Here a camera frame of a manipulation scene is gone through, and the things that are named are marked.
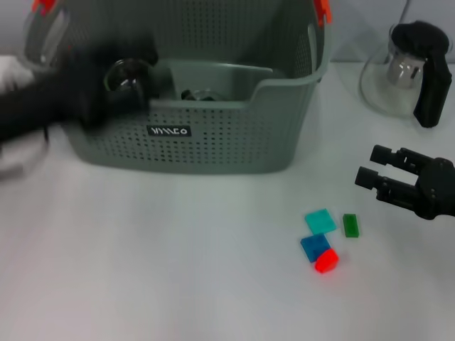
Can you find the glass teacup with black sleeve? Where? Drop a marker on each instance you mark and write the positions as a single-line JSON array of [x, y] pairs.
[[199, 95], [128, 76]]

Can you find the blue square plate brick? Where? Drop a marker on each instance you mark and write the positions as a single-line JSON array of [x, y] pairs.
[[313, 247]]

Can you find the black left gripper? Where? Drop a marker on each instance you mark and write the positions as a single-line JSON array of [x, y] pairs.
[[53, 99]]

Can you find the teal square plate brick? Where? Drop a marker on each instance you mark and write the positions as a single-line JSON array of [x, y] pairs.
[[320, 221]]

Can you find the large orange-red sloped brick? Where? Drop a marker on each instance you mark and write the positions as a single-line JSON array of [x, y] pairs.
[[327, 262]]

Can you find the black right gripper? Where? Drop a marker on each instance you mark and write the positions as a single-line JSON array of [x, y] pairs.
[[439, 188]]

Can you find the grey perforated storage basket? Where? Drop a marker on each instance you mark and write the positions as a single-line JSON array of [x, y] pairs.
[[213, 142]]

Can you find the green flat toy brick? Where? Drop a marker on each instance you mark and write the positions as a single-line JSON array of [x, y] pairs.
[[351, 225]]

